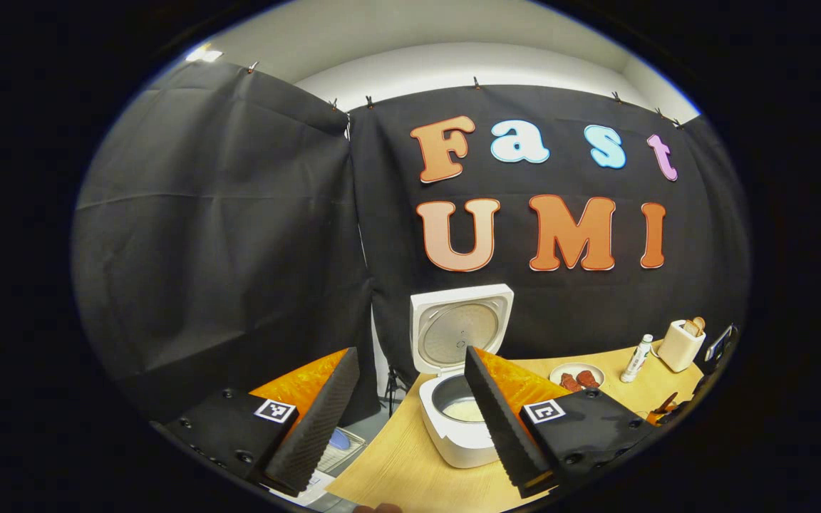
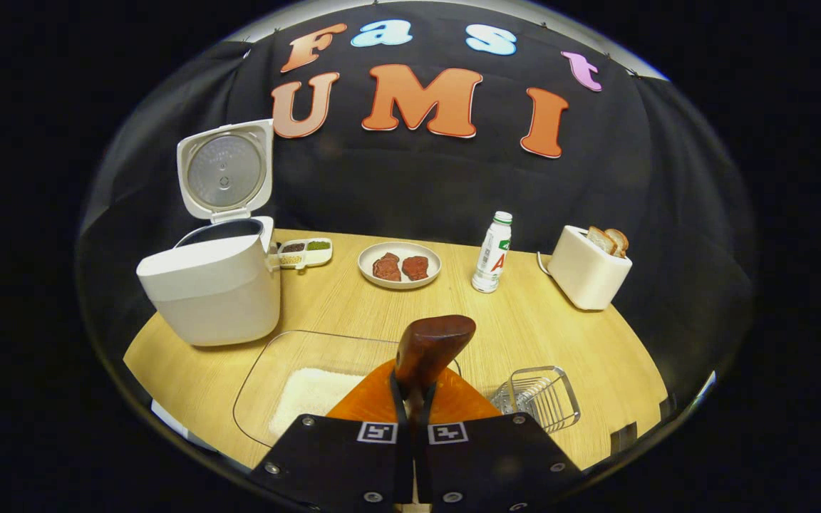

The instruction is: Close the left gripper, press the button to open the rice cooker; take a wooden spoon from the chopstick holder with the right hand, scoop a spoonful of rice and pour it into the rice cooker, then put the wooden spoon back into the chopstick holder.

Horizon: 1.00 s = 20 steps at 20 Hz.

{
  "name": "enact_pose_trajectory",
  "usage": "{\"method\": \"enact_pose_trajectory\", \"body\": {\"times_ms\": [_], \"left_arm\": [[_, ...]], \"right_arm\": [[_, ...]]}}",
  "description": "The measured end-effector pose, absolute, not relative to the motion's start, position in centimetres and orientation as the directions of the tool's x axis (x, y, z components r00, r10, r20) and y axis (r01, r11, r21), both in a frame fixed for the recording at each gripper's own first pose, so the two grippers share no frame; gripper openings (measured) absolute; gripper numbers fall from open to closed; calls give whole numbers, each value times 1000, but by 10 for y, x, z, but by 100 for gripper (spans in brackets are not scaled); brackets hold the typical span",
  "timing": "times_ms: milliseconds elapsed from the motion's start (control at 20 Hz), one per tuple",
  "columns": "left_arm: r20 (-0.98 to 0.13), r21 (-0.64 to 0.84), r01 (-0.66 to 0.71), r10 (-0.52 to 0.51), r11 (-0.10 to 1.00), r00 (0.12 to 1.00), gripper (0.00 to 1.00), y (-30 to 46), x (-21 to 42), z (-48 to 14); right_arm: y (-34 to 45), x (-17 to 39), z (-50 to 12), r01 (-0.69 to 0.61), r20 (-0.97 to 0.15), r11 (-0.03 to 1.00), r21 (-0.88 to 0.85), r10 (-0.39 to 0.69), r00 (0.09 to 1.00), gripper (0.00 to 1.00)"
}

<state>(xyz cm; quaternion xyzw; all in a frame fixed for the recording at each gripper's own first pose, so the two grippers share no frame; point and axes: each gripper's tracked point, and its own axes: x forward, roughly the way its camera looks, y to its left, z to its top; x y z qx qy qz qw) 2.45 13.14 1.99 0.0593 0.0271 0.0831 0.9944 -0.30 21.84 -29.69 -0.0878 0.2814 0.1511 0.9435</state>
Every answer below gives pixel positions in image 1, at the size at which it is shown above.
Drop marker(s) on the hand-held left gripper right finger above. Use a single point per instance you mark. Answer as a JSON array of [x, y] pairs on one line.
[[496, 420]]

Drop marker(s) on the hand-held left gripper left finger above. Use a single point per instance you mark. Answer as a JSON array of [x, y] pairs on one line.
[[318, 427]]

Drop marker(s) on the white rice heap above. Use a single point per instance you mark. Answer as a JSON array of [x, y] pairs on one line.
[[464, 410]]

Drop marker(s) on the white rice cooker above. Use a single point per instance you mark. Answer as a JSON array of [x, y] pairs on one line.
[[453, 335]]

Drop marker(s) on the blue oval object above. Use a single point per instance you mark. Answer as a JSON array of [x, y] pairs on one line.
[[339, 439]]

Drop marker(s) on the toast bread slice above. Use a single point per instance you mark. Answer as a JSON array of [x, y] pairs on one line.
[[690, 328], [699, 324]]

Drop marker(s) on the white toaster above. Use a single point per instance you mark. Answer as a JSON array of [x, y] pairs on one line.
[[678, 347]]

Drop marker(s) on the red meat piece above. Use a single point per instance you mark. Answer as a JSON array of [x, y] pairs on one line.
[[587, 378], [569, 382]]

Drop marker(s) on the black tripod stand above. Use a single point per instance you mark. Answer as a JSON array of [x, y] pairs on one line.
[[390, 388]]

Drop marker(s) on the white drink bottle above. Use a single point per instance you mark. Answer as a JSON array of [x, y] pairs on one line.
[[636, 358]]

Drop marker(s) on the white round plate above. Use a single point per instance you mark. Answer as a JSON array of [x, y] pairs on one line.
[[576, 369]]

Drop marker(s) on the black backdrop cloth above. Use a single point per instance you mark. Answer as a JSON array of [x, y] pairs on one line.
[[239, 249]]

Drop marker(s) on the ceiling light panel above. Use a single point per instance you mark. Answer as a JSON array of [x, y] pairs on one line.
[[204, 53]]

